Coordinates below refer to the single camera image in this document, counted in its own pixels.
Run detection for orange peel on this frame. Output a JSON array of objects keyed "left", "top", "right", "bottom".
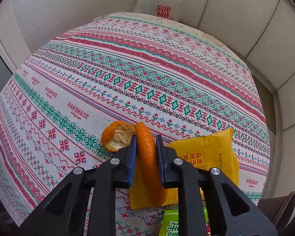
[{"left": 101, "top": 121, "right": 168, "bottom": 209}]

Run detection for white kitchen cabinets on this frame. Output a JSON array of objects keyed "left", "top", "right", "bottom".
[{"left": 181, "top": 0, "right": 295, "bottom": 198}]

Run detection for green onion rings bag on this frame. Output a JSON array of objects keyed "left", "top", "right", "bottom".
[{"left": 158, "top": 208, "right": 211, "bottom": 236}]

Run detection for yellow snack packet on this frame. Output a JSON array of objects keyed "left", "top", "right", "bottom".
[{"left": 129, "top": 128, "right": 240, "bottom": 210}]

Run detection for patterned knit tablecloth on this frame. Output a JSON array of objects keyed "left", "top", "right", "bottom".
[{"left": 0, "top": 12, "right": 270, "bottom": 225}]

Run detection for white plastic shopping bag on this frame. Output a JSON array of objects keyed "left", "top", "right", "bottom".
[{"left": 133, "top": 0, "right": 181, "bottom": 22}]

